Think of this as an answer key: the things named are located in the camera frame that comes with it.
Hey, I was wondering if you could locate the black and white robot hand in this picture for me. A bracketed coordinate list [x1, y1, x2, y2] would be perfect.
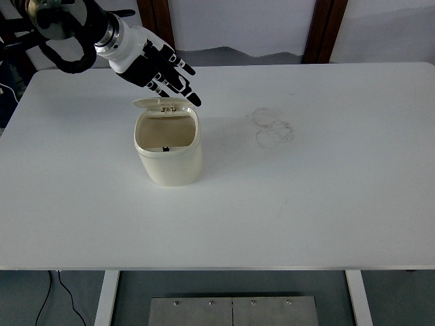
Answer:
[97, 20, 203, 109]

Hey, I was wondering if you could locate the cream plastic trash bin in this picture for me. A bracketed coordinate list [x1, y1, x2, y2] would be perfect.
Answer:
[132, 97, 204, 187]

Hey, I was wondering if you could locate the white metal table leg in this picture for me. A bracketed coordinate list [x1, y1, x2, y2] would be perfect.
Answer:
[93, 270, 121, 326]
[345, 270, 375, 326]

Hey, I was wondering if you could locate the grey metal plate with screws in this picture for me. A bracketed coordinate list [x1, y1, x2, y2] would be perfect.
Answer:
[148, 295, 319, 326]

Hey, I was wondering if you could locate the dark brown wooden post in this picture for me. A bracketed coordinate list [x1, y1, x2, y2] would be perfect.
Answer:
[302, 0, 349, 65]
[136, 0, 178, 52]

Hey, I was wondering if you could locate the thin white cable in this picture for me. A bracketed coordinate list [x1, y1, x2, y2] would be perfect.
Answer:
[0, 81, 20, 103]

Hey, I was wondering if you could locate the thin black floor cable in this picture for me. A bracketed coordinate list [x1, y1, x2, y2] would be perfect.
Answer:
[35, 270, 54, 326]
[56, 270, 88, 326]

